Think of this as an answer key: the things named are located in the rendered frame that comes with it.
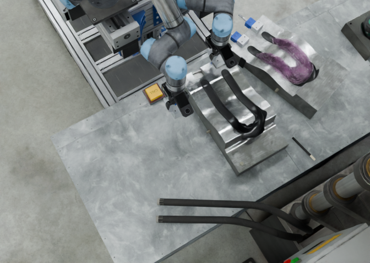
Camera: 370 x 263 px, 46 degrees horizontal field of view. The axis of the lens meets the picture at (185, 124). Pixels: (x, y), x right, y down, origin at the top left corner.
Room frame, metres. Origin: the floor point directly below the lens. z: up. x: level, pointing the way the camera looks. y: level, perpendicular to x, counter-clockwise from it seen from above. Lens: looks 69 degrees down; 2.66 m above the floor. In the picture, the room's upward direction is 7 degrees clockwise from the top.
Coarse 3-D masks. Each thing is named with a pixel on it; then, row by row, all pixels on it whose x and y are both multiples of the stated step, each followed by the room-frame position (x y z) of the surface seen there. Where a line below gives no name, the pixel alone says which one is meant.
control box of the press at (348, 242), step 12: (348, 228) 0.23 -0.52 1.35; (360, 228) 0.21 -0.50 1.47; (324, 240) 0.19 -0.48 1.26; (336, 240) 0.17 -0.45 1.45; (348, 240) 0.17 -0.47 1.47; (360, 240) 0.18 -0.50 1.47; (300, 252) 0.16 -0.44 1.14; (312, 252) 0.14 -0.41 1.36; (324, 252) 0.14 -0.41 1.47; (336, 252) 0.14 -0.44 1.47; (348, 252) 0.14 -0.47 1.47; (360, 252) 0.15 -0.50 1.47
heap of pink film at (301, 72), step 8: (272, 40) 1.16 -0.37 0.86; (280, 40) 1.14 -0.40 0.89; (288, 40) 1.14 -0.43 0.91; (280, 48) 1.10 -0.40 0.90; (288, 48) 1.09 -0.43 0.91; (296, 48) 1.10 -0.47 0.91; (264, 56) 1.05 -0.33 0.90; (272, 56) 1.04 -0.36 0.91; (296, 56) 1.06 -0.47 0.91; (304, 56) 1.07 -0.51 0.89; (272, 64) 1.00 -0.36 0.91; (280, 64) 1.00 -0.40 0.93; (288, 64) 1.02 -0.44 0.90; (296, 64) 1.03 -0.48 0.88; (304, 64) 1.02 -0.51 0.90; (312, 64) 1.04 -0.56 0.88; (280, 72) 0.97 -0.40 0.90; (288, 72) 0.97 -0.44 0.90; (296, 72) 0.98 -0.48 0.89; (304, 72) 0.99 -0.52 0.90; (288, 80) 0.94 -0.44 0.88; (296, 80) 0.94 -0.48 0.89; (304, 80) 0.95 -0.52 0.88
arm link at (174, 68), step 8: (176, 56) 0.76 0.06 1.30; (168, 64) 0.73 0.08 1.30; (176, 64) 0.73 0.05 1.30; (184, 64) 0.73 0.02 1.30; (168, 72) 0.70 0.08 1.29; (176, 72) 0.70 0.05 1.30; (184, 72) 0.71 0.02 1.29; (168, 80) 0.70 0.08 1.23; (176, 80) 0.69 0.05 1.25; (184, 80) 0.72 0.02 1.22
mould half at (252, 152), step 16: (208, 64) 0.97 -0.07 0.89; (192, 80) 0.88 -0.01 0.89; (208, 80) 0.89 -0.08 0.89; (224, 80) 0.90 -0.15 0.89; (240, 80) 0.91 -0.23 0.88; (192, 96) 0.81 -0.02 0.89; (224, 96) 0.83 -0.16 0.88; (256, 96) 0.83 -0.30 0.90; (208, 112) 0.74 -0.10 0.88; (240, 112) 0.74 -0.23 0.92; (272, 112) 0.75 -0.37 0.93; (208, 128) 0.69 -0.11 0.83; (224, 128) 0.66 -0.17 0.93; (272, 128) 0.71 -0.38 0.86; (224, 144) 0.59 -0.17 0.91; (240, 144) 0.62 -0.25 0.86; (256, 144) 0.63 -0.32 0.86; (272, 144) 0.64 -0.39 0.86; (288, 144) 0.64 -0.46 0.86; (240, 160) 0.55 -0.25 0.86; (256, 160) 0.56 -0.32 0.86
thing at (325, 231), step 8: (352, 168) 0.59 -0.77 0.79; (320, 184) 0.50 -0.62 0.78; (296, 200) 0.42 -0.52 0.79; (288, 224) 0.31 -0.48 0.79; (312, 224) 0.32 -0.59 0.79; (320, 224) 0.33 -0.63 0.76; (296, 232) 0.28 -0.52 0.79; (304, 232) 0.29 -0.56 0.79; (320, 232) 0.29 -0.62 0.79; (328, 232) 0.30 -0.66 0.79; (304, 240) 0.25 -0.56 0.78; (312, 240) 0.26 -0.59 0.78
